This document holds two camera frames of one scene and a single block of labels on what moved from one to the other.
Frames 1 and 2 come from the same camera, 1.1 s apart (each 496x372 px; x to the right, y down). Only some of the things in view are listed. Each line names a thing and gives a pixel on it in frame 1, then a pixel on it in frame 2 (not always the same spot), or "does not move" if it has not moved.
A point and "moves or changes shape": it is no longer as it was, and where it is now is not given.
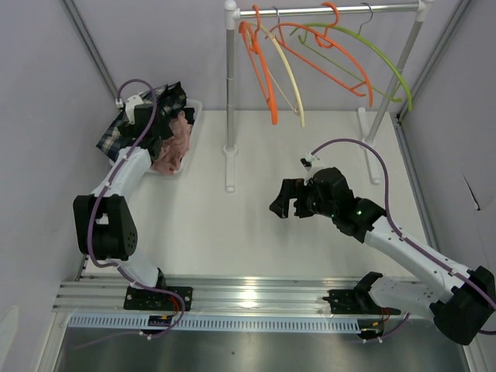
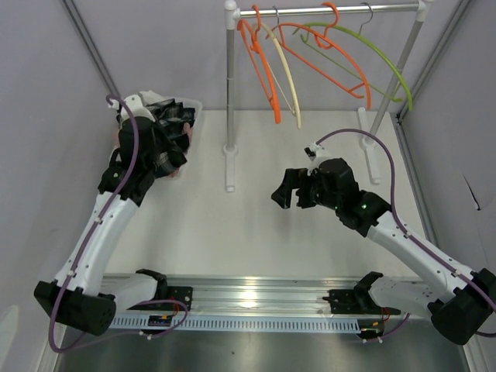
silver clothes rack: (232, 12) does not move
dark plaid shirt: (152, 125) moves or changes shape
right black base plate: (354, 301) does not move
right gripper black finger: (289, 191) to (293, 179)
